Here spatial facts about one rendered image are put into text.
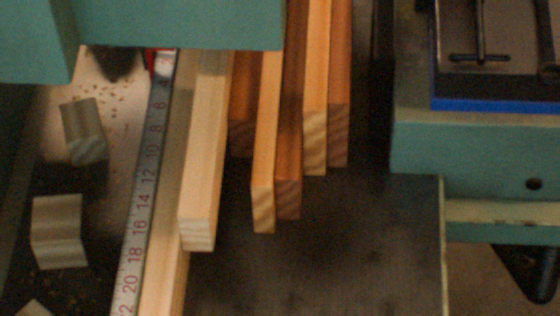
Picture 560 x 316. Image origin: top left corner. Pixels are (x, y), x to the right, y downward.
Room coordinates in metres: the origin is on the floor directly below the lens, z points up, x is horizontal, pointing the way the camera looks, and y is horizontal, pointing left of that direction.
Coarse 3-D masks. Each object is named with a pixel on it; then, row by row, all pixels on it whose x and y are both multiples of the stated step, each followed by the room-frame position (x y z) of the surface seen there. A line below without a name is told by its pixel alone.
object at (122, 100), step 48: (96, 48) 0.66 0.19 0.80; (48, 96) 0.61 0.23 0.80; (96, 96) 0.61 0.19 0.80; (144, 96) 0.61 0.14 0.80; (48, 144) 0.56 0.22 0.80; (48, 192) 0.51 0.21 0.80; (96, 192) 0.51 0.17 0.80; (0, 240) 0.46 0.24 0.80; (96, 240) 0.46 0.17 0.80; (0, 288) 0.42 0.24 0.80; (48, 288) 0.42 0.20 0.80; (96, 288) 0.42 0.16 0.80
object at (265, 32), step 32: (96, 0) 0.49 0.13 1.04; (128, 0) 0.49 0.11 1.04; (160, 0) 0.49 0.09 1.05; (192, 0) 0.48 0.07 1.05; (224, 0) 0.48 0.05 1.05; (256, 0) 0.48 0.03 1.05; (96, 32) 0.49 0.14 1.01; (128, 32) 0.49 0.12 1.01; (160, 32) 0.49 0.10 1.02; (192, 32) 0.48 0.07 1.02; (224, 32) 0.48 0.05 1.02; (256, 32) 0.48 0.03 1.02
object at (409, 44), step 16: (384, 0) 0.53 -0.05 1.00; (384, 16) 0.52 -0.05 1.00; (384, 32) 0.50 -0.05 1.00; (384, 48) 0.49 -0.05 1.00; (400, 48) 0.52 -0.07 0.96; (416, 48) 0.52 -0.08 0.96; (384, 64) 0.48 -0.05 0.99; (384, 80) 0.48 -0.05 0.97; (384, 96) 0.48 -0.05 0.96; (384, 112) 0.48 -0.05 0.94; (368, 128) 0.49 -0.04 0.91; (384, 128) 0.48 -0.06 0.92
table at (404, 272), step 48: (384, 144) 0.48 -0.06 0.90; (240, 192) 0.44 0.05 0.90; (336, 192) 0.44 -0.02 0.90; (384, 192) 0.44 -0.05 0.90; (432, 192) 0.44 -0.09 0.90; (240, 240) 0.40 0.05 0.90; (288, 240) 0.40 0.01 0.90; (336, 240) 0.40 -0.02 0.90; (384, 240) 0.40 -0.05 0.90; (432, 240) 0.40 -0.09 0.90; (480, 240) 0.43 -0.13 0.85; (528, 240) 0.43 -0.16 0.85; (192, 288) 0.36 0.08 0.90; (240, 288) 0.36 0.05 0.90; (288, 288) 0.36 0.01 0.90; (336, 288) 0.36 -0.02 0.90; (384, 288) 0.36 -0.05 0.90; (432, 288) 0.36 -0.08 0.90
